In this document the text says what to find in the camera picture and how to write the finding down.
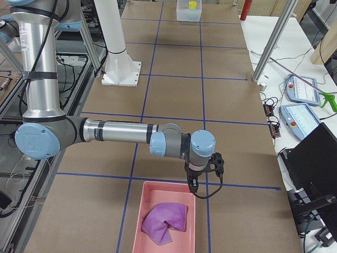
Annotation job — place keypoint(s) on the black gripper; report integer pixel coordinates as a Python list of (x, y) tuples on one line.
[(192, 174)]

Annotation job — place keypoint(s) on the purple cloth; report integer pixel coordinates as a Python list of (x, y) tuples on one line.
[(162, 217)]

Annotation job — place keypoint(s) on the yellow plastic cup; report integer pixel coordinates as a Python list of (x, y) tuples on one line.
[(192, 4)]

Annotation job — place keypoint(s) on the translucent plastic box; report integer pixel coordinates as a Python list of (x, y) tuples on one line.
[(183, 13)]

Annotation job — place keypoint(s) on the pink plastic tray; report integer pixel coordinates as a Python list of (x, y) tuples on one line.
[(160, 192)]

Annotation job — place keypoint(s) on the black laptop monitor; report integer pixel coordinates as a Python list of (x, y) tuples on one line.
[(312, 168)]

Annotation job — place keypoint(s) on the lower teach pendant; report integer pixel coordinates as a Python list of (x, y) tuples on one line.
[(300, 119)]

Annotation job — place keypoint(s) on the teach pendant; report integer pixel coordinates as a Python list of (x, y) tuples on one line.
[(299, 91), (300, 119)]

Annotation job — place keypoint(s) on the upper teach pendant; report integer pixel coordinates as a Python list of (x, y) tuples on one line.
[(299, 91)]

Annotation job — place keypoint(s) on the red fire extinguisher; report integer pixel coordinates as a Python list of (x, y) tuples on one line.
[(245, 9)]

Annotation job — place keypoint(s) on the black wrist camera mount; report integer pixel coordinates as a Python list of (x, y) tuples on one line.
[(217, 164)]

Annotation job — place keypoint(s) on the white pedestal column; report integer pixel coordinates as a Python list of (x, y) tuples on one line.
[(120, 69)]

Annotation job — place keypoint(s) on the green handled grabber tool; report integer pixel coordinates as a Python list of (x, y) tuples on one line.
[(329, 98)]

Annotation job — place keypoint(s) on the aluminium frame post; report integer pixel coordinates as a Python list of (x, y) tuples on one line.
[(274, 37)]

